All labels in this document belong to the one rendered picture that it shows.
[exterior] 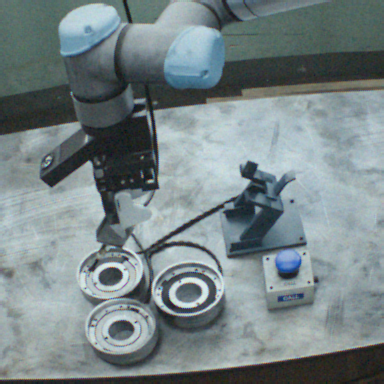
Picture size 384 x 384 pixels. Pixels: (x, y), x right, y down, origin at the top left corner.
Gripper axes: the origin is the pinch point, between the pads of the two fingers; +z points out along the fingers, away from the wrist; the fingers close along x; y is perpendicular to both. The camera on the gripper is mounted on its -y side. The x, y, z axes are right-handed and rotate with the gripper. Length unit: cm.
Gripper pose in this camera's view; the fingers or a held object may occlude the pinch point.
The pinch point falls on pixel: (117, 223)
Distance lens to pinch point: 111.4
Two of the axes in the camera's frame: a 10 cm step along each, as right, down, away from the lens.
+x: -0.9, -6.9, 7.2
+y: 9.9, -1.5, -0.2
